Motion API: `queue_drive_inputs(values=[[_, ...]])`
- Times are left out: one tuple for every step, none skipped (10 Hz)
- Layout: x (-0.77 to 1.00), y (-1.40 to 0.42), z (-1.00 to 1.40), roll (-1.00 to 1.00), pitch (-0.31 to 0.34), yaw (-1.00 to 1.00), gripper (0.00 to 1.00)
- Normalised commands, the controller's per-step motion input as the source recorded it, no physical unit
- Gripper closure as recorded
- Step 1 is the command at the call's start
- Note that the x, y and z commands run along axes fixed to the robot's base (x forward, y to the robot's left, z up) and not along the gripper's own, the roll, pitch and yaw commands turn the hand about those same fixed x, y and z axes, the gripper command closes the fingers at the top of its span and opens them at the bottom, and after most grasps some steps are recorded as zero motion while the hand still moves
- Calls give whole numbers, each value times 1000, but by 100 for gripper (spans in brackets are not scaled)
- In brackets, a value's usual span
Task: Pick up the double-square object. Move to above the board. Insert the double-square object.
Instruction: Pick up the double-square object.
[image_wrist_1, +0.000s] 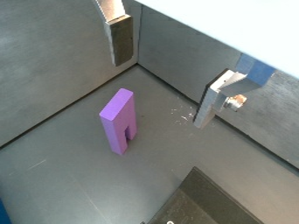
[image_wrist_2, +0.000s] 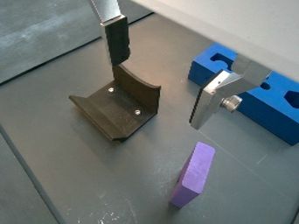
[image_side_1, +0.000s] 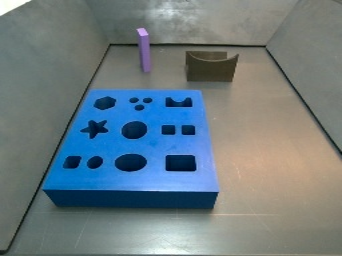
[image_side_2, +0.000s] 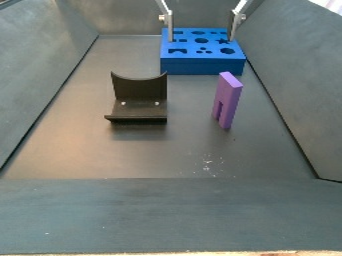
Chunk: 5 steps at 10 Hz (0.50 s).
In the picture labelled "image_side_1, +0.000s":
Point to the purple double-square peg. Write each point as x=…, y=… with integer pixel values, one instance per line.
x=143, y=42

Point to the blue foam shape-sorter block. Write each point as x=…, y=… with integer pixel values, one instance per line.
x=137, y=152

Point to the dark curved cradle stand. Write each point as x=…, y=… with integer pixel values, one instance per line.
x=210, y=66

